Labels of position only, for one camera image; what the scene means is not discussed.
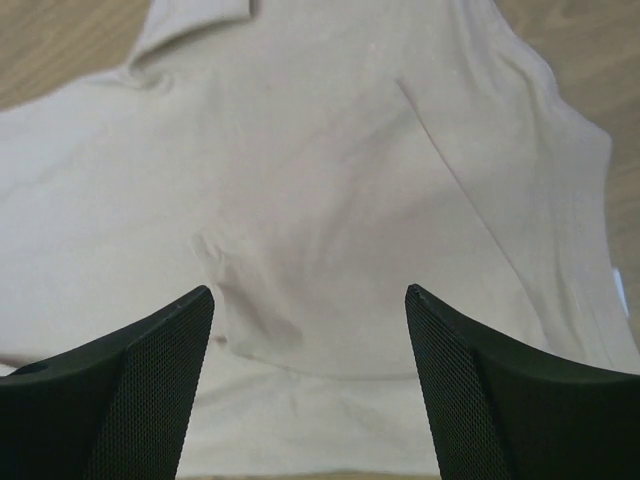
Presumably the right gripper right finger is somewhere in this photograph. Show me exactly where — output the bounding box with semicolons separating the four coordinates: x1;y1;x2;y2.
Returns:
405;285;639;479

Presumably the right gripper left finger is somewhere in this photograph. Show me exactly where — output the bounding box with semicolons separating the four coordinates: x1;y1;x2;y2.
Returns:
1;286;214;480

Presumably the beige t shirt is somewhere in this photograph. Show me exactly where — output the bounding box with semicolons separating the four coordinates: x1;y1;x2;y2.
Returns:
1;1;639;476

